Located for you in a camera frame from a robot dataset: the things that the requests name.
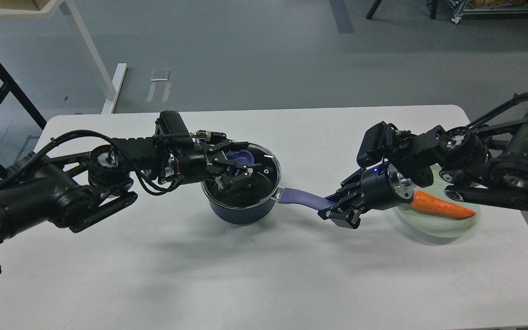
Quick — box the metal wheeled cart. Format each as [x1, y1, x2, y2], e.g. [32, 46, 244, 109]
[426, 0, 528, 24]

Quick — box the orange toy carrot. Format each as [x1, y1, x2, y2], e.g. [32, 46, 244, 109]
[409, 191, 476, 220]

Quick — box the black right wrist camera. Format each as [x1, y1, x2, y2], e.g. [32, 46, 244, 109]
[356, 121, 388, 168]

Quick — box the translucent green plate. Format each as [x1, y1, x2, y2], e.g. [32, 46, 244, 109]
[396, 165, 480, 239]

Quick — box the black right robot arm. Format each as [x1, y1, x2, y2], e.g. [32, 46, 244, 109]
[318, 93, 528, 228]

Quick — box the dark blue saucepan purple handle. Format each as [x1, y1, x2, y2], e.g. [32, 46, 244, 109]
[201, 143, 338, 225]

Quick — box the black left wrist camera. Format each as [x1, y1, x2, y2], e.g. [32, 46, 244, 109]
[155, 110, 193, 143]

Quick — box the white desk frame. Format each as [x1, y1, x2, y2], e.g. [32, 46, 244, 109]
[0, 0, 128, 114]

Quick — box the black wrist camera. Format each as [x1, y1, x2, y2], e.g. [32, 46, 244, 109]
[155, 110, 193, 143]
[356, 121, 388, 168]

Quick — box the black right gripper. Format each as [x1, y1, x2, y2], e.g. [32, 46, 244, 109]
[317, 164, 415, 229]

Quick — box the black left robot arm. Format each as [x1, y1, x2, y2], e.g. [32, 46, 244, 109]
[0, 130, 264, 274]

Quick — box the glass lid purple knob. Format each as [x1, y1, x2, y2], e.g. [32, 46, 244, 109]
[202, 143, 281, 207]

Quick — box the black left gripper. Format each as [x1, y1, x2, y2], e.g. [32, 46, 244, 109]
[170, 131, 264, 191]

